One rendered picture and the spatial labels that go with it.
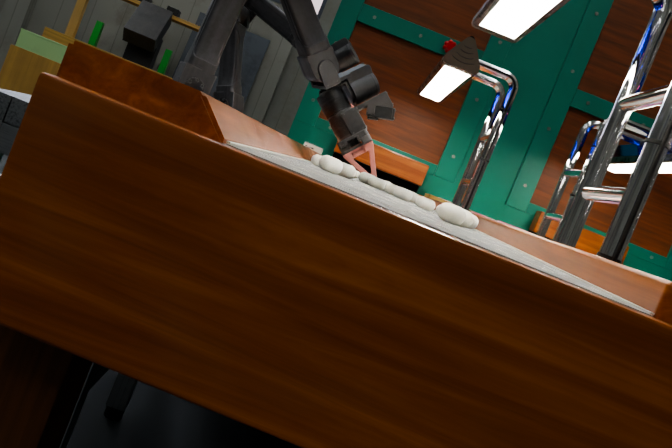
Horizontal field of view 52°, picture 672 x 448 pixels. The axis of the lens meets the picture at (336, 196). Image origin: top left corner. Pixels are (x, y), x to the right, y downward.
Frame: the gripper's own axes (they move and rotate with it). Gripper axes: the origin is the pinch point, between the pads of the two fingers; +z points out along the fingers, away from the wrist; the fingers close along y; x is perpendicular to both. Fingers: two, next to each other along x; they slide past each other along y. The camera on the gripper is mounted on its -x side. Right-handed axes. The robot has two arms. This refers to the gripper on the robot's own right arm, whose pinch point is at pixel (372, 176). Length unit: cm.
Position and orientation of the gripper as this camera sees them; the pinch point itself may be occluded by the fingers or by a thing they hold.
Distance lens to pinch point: 143.8
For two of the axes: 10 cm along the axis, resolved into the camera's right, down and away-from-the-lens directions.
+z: 4.6, 8.9, 0.1
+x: -8.9, 4.6, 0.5
